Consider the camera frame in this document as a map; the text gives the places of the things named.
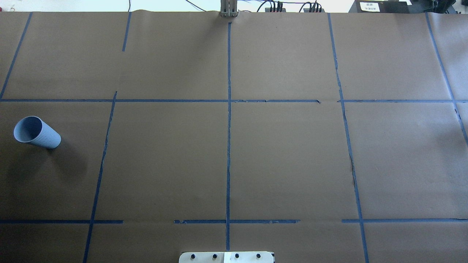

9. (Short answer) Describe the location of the white pillar base plate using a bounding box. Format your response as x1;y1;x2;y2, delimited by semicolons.
178;251;275;263

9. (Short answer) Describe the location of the black power box with label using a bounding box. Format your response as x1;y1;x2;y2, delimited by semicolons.
348;0;410;14

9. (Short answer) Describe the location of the aluminium frame post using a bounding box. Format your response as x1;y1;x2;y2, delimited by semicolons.
219;0;238;18

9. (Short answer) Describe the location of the blue ribbed plastic cup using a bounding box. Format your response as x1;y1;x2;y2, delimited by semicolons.
13;115;61;149

